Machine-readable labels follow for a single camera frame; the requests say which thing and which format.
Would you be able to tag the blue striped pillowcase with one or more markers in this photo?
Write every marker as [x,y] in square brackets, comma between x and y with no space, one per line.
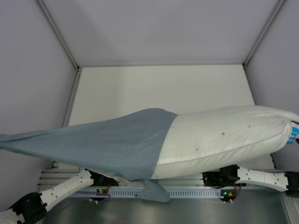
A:
[127,147]

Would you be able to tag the white pillow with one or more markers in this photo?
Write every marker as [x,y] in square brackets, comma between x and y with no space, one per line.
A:
[208,140]

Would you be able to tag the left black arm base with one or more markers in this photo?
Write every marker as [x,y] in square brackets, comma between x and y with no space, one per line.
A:
[103,181]

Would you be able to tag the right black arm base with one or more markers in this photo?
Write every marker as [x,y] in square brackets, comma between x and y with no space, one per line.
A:
[212,179]

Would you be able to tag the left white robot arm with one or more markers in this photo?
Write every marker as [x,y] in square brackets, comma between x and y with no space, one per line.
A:
[33,207]

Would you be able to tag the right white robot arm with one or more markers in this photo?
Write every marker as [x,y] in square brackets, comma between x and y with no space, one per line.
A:
[287,182]

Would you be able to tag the blue pillow care label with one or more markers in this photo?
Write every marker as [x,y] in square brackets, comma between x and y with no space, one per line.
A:
[294,136]

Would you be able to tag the left aluminium frame post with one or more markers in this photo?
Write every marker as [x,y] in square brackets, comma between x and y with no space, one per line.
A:
[78,71]

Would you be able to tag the aluminium frame post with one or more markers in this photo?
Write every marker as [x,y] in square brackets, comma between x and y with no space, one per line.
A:
[78,71]
[274,14]

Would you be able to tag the slotted grey cable duct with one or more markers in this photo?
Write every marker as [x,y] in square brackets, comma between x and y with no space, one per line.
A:
[172,192]

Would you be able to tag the aluminium mounting rail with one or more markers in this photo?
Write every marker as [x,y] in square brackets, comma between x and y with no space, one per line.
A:
[50,178]

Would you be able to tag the right aluminium frame post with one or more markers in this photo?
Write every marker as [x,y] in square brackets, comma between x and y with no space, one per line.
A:
[274,14]

